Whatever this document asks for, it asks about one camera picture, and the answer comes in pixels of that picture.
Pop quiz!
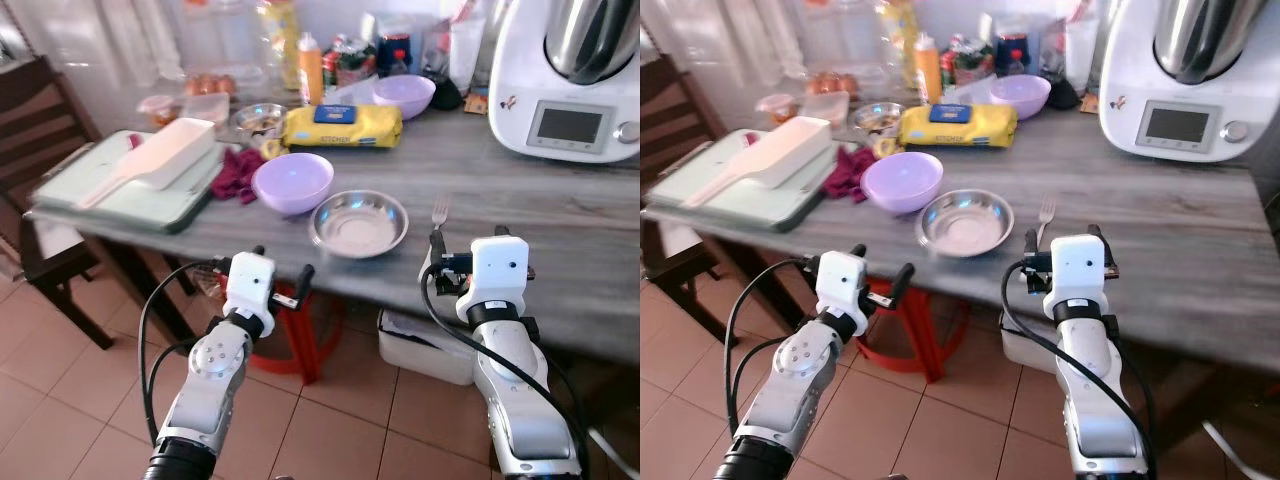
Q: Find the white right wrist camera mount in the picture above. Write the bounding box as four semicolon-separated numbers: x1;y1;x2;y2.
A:
1050;235;1109;304
470;237;531;306

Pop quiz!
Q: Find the maroon cloth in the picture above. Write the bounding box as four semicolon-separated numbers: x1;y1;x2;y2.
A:
208;147;269;205
822;145;879;204

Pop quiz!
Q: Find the large purple plastic bowl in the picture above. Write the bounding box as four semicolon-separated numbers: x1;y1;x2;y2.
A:
860;151;944;215
252;152;335;216

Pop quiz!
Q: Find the white kitchen machine with display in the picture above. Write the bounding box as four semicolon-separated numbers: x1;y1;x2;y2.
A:
488;0;641;164
1098;0;1280;164

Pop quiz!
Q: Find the small purple plastic bowl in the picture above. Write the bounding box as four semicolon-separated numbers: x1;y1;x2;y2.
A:
990;74;1053;120
372;74;437;120

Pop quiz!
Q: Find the pale green tray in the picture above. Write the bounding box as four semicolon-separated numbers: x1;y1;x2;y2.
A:
643;128;851;233
30;130;241;235

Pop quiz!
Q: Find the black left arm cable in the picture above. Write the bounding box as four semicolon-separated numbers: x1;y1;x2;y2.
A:
137;260;226;446
723;257;816;431

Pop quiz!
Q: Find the small cup with pink lid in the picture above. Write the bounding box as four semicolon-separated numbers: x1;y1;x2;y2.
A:
757;94;798;126
138;95;181;128

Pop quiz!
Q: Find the orange sauce bottle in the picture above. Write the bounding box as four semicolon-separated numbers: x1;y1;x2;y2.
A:
297;32;325;107
913;32;943;105

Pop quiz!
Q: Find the small steel bowl with food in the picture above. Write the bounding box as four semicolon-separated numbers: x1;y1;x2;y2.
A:
852;102;906;139
235;103;289;141

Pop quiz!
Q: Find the white storage box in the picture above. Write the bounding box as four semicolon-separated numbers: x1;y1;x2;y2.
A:
1000;310;1066;376
377;308;481;387

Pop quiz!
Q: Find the red plastic stool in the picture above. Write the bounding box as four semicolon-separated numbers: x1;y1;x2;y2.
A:
250;280;343;386
855;278;951;383

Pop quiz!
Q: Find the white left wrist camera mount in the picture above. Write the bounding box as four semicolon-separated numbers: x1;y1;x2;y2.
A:
815;250;869;313
225;253;277;319

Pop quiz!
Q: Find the white floor pipe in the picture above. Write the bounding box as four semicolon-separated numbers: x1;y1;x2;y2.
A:
590;428;641;479
1203;418;1280;473

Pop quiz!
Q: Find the small black pot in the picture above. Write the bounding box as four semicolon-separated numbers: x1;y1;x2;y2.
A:
1045;75;1083;111
425;75;464;112

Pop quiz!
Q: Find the yellow package with blue label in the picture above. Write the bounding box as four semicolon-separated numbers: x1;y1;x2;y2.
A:
898;103;1019;149
280;103;404;151

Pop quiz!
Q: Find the wide steel bowl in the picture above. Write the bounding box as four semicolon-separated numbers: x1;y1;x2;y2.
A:
918;188;1015;258
308;190;409;259

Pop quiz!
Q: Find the tall yellow bag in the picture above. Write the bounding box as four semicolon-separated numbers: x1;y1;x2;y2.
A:
878;0;919;89
258;0;301;91

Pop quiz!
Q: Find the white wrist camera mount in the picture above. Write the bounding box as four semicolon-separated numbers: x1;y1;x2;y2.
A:
815;250;869;313
1050;235;1109;304
470;237;531;306
225;253;277;319

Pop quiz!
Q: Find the clear plastic container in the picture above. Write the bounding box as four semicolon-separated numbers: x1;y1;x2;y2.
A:
183;93;233;126
800;92;851;126

